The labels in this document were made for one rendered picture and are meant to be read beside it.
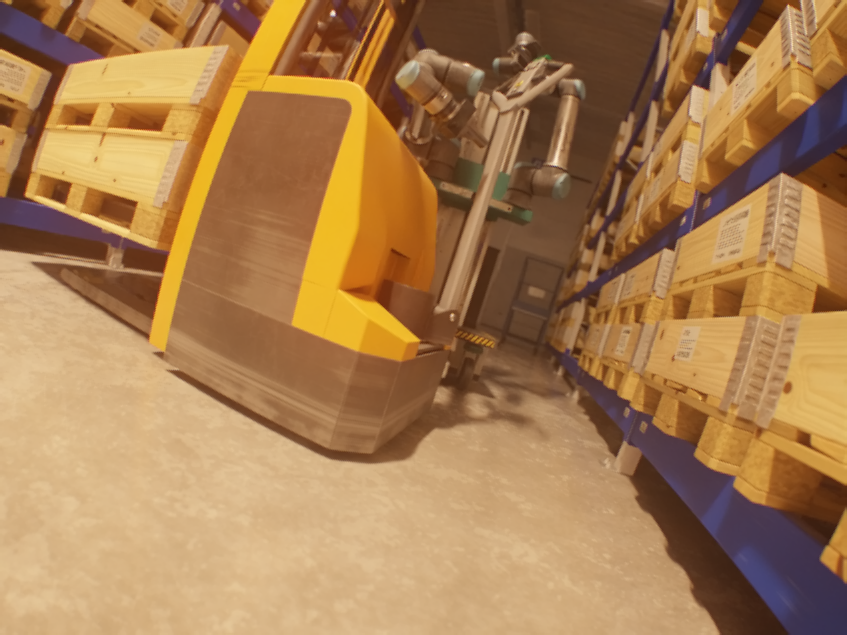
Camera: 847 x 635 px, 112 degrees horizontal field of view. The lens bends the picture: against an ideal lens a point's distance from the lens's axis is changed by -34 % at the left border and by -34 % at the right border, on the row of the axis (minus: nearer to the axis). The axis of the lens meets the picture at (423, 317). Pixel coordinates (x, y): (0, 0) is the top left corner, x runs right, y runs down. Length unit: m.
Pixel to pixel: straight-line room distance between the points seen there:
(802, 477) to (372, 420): 0.91
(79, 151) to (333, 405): 1.50
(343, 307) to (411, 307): 0.33
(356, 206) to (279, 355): 0.39
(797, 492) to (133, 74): 2.24
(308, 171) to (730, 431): 1.12
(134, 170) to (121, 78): 0.49
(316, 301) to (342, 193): 0.25
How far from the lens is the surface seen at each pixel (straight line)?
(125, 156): 1.65
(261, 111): 1.24
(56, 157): 2.19
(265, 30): 1.51
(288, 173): 1.10
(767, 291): 1.03
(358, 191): 1.00
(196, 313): 1.21
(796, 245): 1.09
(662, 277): 1.97
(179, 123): 1.47
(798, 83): 1.27
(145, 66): 1.81
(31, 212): 2.71
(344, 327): 0.96
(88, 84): 2.17
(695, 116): 2.31
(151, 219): 1.43
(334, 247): 0.99
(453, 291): 1.37
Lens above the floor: 0.43
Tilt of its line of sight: 3 degrees down
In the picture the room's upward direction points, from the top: 18 degrees clockwise
